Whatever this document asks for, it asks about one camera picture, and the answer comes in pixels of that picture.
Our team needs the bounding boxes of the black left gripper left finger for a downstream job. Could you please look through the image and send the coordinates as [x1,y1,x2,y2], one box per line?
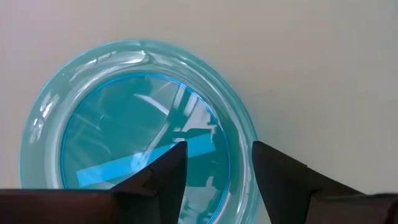
[109,141,188,224]

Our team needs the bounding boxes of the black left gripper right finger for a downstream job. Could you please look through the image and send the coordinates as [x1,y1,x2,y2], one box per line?
[251,141,366,224]

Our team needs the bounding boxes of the blue tape strip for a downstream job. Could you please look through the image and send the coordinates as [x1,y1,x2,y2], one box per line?
[76,133,218,188]

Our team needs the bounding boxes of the teal transparent plastic plate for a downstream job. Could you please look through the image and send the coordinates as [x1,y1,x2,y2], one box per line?
[18,39,261,224]

